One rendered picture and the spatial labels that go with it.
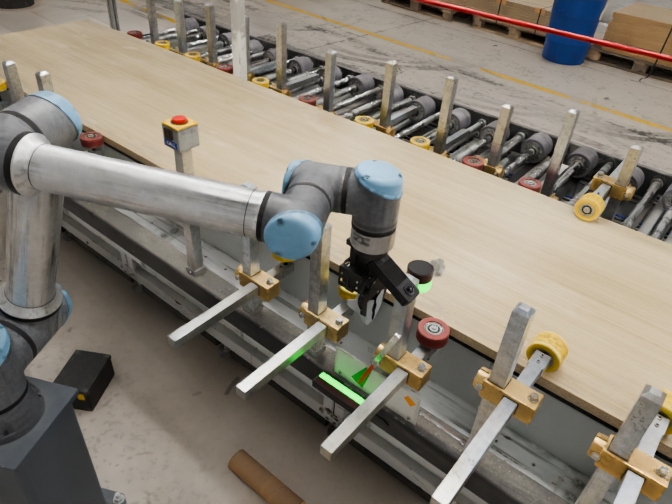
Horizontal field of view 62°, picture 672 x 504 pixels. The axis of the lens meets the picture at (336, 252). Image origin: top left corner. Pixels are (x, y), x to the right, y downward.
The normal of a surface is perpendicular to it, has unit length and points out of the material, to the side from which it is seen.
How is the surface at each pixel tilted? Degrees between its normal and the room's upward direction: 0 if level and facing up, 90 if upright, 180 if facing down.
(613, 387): 0
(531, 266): 0
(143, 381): 0
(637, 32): 90
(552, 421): 90
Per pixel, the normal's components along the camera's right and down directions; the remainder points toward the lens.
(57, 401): 0.06, -0.80
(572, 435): -0.63, 0.43
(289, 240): -0.11, 0.59
